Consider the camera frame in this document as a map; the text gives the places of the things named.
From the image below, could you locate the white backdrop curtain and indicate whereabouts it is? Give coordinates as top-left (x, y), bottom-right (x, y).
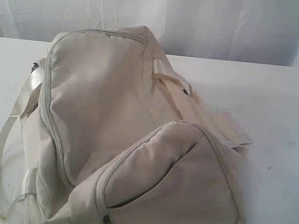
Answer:
top-left (0, 0), bottom-right (299, 67)

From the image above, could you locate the cream fabric duffel bag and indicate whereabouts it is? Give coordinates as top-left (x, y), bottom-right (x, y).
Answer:
top-left (0, 26), bottom-right (251, 224)

